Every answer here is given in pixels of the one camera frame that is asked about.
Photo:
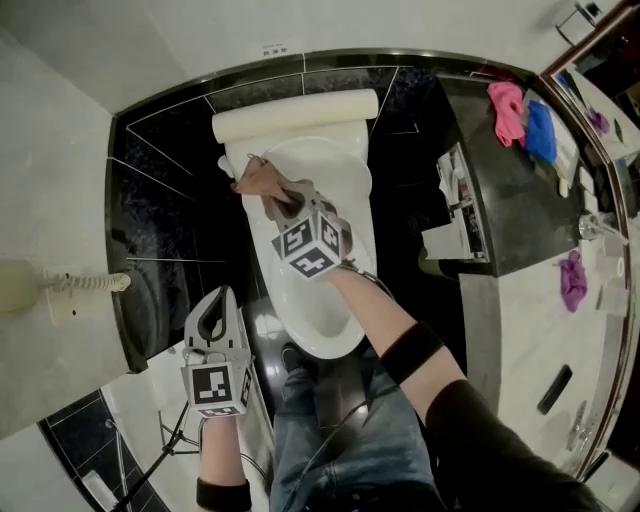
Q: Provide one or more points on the white toilet flush lever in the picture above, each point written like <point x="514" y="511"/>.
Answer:
<point x="226" y="166"/>

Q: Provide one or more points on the white tray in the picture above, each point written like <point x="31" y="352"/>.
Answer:
<point x="567" y="150"/>

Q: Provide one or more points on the white rectangular soap dish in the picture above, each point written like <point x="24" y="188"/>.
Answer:
<point x="96" y="487"/>

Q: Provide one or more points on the chrome grab bar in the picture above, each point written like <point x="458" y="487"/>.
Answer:
<point x="120" y="460"/>

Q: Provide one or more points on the beige wall telephone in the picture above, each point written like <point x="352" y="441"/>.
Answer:
<point x="20" y="285"/>

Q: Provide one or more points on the chrome sink faucet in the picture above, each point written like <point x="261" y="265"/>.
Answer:
<point x="579" y="427"/>

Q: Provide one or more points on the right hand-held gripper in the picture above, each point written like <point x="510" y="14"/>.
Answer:
<point x="312" y="250"/>

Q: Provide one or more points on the person's legs in blue jeans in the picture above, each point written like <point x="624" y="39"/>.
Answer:
<point x="350" y="460"/>

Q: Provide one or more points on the white bathtub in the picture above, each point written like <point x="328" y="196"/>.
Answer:
<point x="150" y="390"/>

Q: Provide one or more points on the black smartphone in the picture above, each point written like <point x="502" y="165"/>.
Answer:
<point x="555" y="389"/>

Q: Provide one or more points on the blue cloth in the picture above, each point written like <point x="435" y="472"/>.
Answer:
<point x="541" y="132"/>

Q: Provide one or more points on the round floor drain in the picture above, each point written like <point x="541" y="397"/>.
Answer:
<point x="416" y="222"/>

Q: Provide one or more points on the beige waste bin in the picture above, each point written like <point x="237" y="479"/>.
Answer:
<point x="437" y="267"/>

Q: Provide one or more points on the purple cloth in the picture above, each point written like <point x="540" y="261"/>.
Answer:
<point x="572" y="280"/>

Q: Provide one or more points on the person's black jacket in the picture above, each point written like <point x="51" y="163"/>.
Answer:
<point x="500" y="460"/>

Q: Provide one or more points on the black elastic armband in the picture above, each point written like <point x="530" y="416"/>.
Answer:
<point x="412" y="352"/>
<point x="222" y="495"/>

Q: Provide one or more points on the white telephone wall socket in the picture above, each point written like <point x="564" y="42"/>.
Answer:
<point x="65" y="307"/>

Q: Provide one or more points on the white toilet lid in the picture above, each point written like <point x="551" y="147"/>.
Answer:
<point x="325" y="165"/>

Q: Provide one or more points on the person's left forearm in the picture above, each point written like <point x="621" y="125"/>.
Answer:
<point x="222" y="450"/>

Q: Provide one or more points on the person's right forearm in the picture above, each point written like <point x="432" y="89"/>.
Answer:
<point x="375" y="310"/>

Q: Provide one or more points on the black tripod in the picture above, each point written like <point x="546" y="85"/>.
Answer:
<point x="169" y="450"/>

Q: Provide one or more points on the clear glass tumbler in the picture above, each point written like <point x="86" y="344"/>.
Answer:
<point x="589" y="227"/>
<point x="607" y="224"/>

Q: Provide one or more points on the pink cloth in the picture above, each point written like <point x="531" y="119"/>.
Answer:
<point x="507" y="112"/>

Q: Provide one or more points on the black shoe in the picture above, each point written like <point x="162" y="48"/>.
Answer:
<point x="292" y="357"/>

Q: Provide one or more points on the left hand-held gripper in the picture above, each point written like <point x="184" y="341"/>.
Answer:
<point x="212" y="387"/>

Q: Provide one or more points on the white toilet paper sheet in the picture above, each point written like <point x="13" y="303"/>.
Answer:
<point x="445" y="242"/>

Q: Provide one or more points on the chrome toilet paper holder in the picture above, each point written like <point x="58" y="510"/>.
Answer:
<point x="465" y="200"/>

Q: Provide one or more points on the brown cloth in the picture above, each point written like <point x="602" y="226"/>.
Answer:
<point x="260" y="182"/>

